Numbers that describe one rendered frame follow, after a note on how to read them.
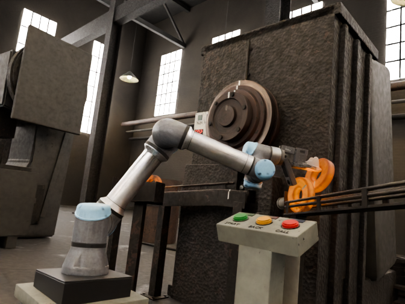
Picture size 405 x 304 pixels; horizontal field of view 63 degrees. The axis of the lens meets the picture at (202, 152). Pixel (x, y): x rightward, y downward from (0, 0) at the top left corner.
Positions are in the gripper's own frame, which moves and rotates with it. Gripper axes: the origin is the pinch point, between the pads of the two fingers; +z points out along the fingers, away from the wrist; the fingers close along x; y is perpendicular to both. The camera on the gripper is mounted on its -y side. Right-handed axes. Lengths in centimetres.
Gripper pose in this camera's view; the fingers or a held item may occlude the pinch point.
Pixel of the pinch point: (319, 171)
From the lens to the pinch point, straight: 154.3
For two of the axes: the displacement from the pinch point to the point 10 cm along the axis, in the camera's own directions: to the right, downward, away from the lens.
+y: 1.9, -9.7, 1.2
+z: 9.6, 2.1, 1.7
